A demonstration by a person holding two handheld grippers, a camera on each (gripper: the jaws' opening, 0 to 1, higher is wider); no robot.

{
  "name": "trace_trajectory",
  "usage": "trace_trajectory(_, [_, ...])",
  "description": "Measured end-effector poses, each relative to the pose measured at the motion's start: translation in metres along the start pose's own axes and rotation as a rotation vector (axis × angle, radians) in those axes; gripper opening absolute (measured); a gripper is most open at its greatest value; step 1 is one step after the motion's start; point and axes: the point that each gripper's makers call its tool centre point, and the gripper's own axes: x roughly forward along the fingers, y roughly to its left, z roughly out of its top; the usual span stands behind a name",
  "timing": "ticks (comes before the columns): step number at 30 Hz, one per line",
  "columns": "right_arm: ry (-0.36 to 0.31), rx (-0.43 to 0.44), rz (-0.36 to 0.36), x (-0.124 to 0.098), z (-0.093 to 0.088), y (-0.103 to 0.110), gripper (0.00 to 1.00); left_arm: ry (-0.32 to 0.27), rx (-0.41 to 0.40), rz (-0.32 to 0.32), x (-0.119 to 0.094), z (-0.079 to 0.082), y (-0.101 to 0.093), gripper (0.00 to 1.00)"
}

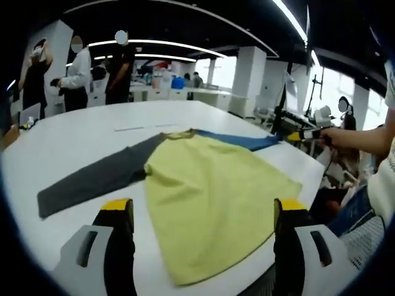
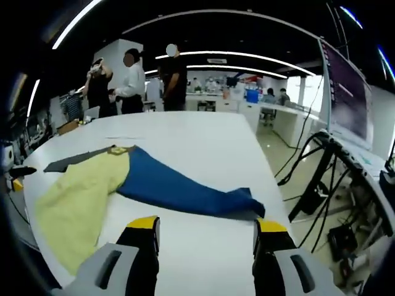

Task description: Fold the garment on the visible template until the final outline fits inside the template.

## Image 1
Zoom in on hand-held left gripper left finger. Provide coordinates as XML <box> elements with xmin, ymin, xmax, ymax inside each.
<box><xmin>51</xmin><ymin>198</ymin><xmax>137</xmax><ymax>296</ymax></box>

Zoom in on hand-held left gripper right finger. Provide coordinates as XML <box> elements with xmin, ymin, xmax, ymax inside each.
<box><xmin>273</xmin><ymin>198</ymin><xmax>361</xmax><ymax>296</ymax></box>

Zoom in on yellow blue grey garment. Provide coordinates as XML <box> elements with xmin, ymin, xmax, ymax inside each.
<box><xmin>36</xmin><ymin>128</ymin><xmax>305</xmax><ymax>287</ymax></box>

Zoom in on person's right hand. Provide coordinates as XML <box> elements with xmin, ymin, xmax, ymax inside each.
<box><xmin>320</xmin><ymin>126</ymin><xmax>345</xmax><ymax>150</ymax></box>

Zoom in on white desk device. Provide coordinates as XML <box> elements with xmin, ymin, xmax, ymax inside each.
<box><xmin>314</xmin><ymin>105</ymin><xmax>333</xmax><ymax>124</ymax></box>

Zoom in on person's white printed shirt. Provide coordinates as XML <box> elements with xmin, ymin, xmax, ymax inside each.
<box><xmin>367</xmin><ymin>58</ymin><xmax>395</xmax><ymax>231</ymax></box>

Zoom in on person's blue jeans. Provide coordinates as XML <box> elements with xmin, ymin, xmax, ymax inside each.
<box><xmin>326</xmin><ymin>186</ymin><xmax>376</xmax><ymax>238</ymax></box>

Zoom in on grey mesh chair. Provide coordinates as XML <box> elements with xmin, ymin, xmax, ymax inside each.
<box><xmin>338</xmin><ymin>214</ymin><xmax>388</xmax><ymax>272</ymax></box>

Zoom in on white counter cabinets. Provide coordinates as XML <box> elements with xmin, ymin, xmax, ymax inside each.
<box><xmin>129</xmin><ymin>86</ymin><xmax>249</xmax><ymax>118</ymax></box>

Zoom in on ceiling light strip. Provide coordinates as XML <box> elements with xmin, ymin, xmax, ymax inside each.
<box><xmin>88</xmin><ymin>39</ymin><xmax>228</xmax><ymax>59</ymax></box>
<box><xmin>273</xmin><ymin>0</ymin><xmax>309</xmax><ymax>43</ymax></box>
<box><xmin>135</xmin><ymin>54</ymin><xmax>198</xmax><ymax>62</ymax></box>

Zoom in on cardboard box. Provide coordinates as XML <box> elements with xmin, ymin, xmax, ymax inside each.
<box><xmin>0</xmin><ymin>124</ymin><xmax>20</xmax><ymax>149</ymax></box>

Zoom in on silver laptop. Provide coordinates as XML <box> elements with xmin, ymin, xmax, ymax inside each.
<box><xmin>17</xmin><ymin>102</ymin><xmax>41</xmax><ymax>124</ymax></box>

